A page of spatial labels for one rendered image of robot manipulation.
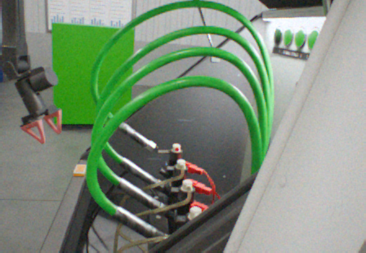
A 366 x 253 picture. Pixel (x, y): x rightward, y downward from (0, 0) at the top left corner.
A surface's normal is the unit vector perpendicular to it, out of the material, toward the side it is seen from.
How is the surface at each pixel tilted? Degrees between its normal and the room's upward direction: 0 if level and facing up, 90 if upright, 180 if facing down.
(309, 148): 76
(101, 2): 90
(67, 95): 90
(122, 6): 90
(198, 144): 90
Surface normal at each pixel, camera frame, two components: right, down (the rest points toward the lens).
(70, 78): 0.25, 0.29
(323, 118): -0.94, -0.28
